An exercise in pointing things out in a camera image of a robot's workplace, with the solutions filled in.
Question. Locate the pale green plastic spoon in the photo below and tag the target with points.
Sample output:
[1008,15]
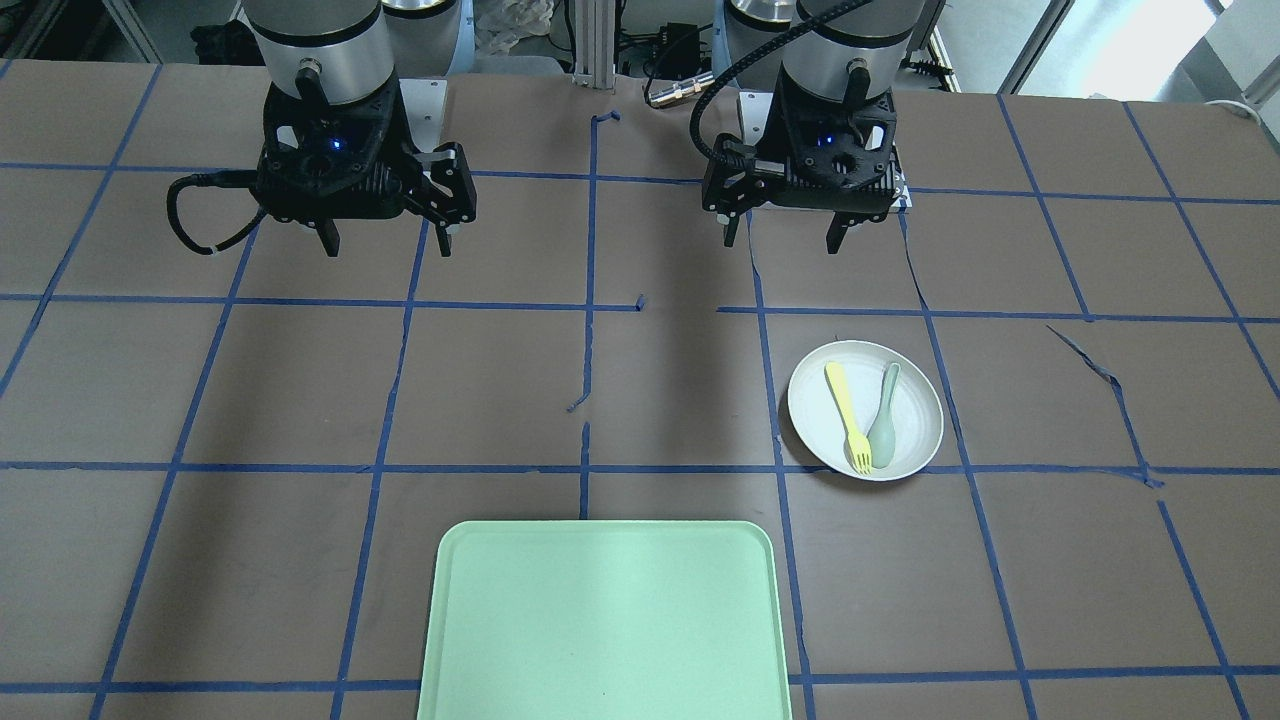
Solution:
[882,433]

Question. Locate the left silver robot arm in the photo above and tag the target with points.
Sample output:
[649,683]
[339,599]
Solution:
[846,49]

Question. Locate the gold metal connector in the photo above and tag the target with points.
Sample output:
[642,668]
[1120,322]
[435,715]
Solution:
[678,92]

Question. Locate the yellow plastic fork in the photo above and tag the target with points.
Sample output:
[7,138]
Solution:
[856,442]

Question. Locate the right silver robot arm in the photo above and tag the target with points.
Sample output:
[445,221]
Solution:
[331,53]

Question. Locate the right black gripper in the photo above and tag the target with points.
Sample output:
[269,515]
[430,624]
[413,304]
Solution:
[447,186]

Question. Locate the white round plate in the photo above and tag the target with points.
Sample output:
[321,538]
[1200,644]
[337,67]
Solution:
[917,408]

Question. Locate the green plastic tray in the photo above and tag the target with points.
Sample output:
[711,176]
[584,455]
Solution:
[605,619]

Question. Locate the aluminium frame post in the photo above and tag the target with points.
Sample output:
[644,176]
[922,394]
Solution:
[594,27]

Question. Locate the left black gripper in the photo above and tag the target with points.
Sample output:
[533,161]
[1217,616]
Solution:
[727,182]

